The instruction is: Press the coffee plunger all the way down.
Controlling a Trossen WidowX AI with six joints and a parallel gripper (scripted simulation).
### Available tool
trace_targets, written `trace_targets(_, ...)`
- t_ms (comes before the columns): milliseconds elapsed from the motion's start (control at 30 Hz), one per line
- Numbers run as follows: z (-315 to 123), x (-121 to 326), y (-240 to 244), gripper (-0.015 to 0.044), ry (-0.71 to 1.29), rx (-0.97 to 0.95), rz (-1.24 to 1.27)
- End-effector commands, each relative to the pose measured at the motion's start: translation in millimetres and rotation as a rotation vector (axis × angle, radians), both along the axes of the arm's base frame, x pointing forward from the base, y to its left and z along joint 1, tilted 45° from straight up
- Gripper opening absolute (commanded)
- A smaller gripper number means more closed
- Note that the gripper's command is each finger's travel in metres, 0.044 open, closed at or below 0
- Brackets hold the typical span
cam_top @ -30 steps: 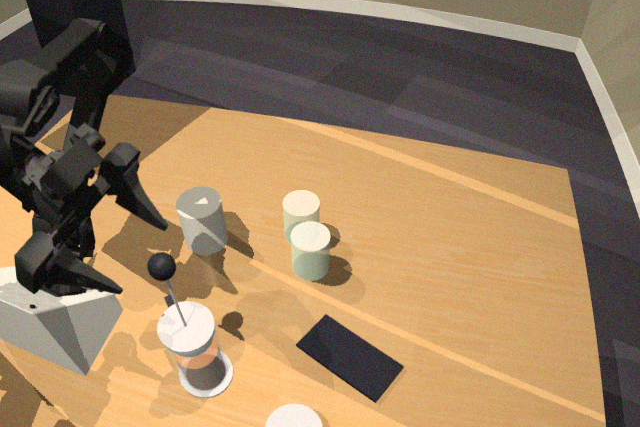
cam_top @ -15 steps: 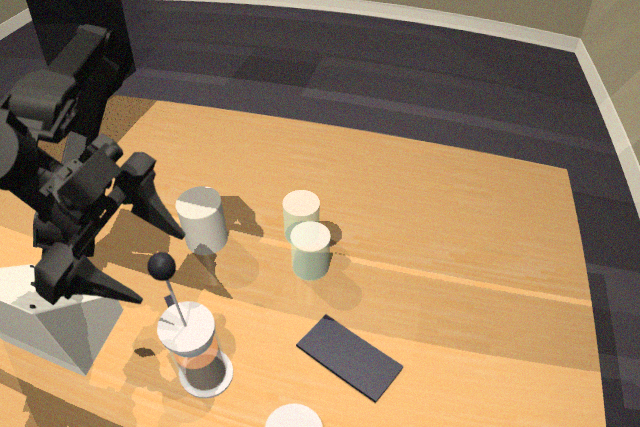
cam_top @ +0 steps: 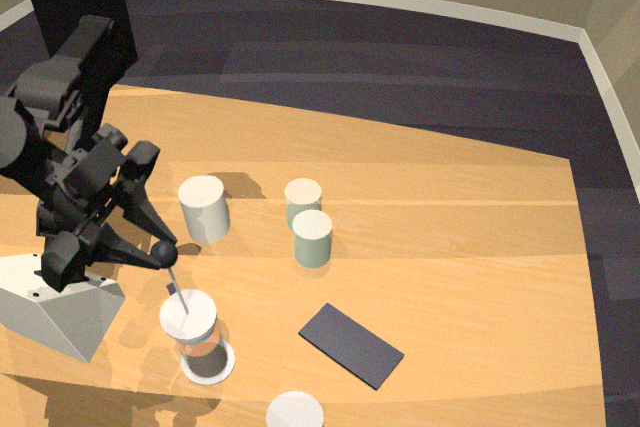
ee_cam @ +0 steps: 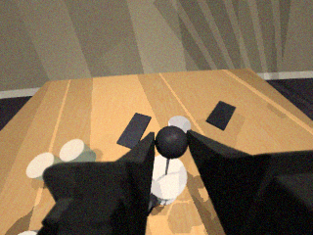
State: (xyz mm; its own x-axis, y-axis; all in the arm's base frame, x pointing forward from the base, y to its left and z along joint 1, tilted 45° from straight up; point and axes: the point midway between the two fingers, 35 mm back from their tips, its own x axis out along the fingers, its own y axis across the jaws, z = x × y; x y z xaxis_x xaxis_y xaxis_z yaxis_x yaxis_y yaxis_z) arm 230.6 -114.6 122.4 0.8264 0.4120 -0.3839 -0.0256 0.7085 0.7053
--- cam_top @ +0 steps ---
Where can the french press with black knob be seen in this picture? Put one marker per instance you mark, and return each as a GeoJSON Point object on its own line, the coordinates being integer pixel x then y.
{"type": "Point", "coordinates": [190, 318]}

